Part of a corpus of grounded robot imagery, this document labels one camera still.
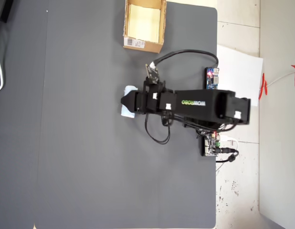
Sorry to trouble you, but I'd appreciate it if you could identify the motor controller circuit board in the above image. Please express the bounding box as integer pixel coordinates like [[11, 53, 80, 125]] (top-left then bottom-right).
[[200, 132, 222, 157]]

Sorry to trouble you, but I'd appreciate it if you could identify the open cardboard box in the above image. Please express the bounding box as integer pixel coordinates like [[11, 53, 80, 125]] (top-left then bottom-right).
[[122, 0, 168, 54]]

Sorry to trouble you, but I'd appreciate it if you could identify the light blue yarn-wrapped block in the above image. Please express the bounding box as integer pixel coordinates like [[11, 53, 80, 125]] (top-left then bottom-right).
[[120, 85, 138, 119]]

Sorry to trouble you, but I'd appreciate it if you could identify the black servo wire loop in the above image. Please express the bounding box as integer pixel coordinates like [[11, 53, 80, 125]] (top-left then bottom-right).
[[144, 111, 174, 146]]

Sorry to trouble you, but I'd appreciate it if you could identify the white floor cable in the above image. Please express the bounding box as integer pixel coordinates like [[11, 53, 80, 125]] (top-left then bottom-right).
[[266, 71, 295, 88]]

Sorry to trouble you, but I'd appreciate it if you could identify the white USB cable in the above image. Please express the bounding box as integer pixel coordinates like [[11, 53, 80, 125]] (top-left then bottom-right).
[[220, 135, 239, 149]]

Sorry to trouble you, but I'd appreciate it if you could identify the black power cable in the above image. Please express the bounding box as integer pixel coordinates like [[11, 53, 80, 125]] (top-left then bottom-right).
[[215, 147, 240, 164]]

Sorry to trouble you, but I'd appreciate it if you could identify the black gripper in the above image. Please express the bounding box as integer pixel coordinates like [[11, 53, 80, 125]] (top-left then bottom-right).
[[120, 80, 178, 115]]

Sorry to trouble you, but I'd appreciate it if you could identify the black flat object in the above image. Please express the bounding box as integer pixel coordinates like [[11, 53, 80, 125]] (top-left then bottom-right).
[[0, 0, 15, 24]]

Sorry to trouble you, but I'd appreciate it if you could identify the bare camera circuit board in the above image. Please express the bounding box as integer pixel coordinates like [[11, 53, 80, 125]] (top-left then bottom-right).
[[144, 62, 161, 85]]

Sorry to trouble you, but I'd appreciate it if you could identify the dark grey textured mat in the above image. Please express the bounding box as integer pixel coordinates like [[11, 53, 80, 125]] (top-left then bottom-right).
[[0, 0, 219, 229]]

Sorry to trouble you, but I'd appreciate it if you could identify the white paper sheet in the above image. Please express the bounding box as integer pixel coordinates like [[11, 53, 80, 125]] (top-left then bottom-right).
[[216, 44, 264, 107]]

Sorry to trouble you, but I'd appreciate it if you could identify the thick black camera cable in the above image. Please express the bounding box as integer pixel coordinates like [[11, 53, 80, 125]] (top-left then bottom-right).
[[153, 49, 220, 70]]

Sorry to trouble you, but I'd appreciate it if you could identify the blue converter board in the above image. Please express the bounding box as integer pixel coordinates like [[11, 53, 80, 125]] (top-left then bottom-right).
[[204, 67, 221, 91]]

